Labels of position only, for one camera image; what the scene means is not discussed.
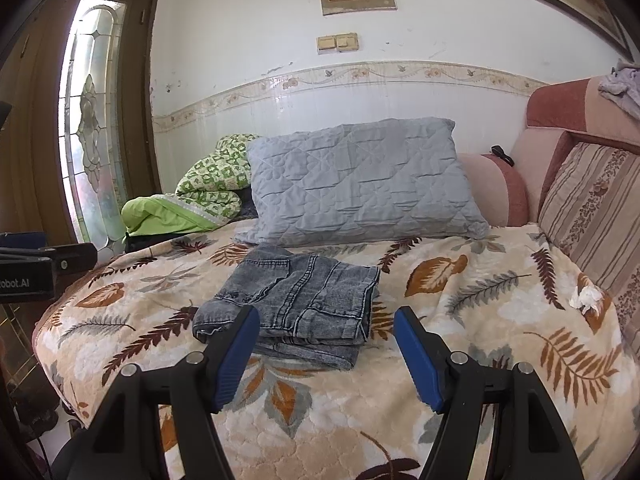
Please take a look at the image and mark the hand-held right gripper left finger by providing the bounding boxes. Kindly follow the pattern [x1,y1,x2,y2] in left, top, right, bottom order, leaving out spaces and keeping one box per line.
[65,305,261,480]

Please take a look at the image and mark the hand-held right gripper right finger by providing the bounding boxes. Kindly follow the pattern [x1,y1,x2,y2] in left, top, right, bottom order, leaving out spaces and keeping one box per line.
[394,306,586,480]

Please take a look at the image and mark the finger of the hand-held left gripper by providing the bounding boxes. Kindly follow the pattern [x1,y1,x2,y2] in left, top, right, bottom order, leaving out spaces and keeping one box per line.
[47,242,98,279]

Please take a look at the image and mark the grey denim pants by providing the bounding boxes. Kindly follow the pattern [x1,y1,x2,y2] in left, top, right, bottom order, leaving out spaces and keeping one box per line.
[192,245,381,371]

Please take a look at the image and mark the leaf print blanket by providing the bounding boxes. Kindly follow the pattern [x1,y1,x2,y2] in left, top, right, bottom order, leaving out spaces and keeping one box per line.
[32,222,638,480]

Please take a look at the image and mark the wooden door with stained glass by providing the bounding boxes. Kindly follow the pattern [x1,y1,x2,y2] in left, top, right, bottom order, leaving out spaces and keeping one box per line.
[0,0,161,261]

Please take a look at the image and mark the green patterned quilt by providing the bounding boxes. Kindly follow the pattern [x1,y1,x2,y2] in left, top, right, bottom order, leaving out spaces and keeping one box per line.
[121,133,261,236]

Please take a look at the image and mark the crumpled white tissue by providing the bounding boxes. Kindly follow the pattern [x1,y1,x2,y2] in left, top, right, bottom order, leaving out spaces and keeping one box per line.
[569,284,605,315]

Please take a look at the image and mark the grey quilted pillow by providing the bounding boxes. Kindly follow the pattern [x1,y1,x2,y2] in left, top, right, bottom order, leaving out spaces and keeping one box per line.
[235,117,491,248]

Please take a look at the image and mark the striped floral cushion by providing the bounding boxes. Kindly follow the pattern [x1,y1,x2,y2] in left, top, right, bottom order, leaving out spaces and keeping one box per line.
[537,141,640,361]

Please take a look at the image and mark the lilac cloth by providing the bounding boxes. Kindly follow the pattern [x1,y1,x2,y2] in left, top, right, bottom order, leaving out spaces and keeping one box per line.
[597,60,640,121]

